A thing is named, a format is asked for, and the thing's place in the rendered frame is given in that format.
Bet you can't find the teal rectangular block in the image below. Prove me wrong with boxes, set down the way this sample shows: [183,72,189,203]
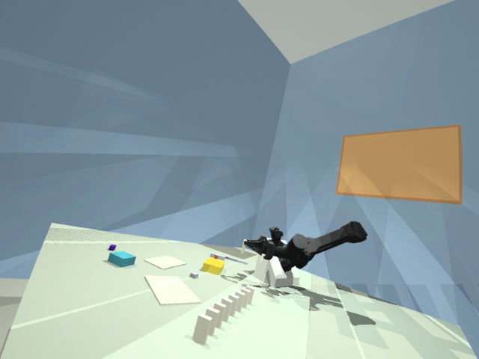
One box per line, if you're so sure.
[107,251,136,267]

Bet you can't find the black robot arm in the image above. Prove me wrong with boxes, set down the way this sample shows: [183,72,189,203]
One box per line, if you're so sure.
[270,221,368,272]

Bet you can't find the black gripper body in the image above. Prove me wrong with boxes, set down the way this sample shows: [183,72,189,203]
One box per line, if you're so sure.
[261,236,286,260]

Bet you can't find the yellow rectangular block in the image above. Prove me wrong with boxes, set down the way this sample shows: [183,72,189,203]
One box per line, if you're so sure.
[202,258,225,275]

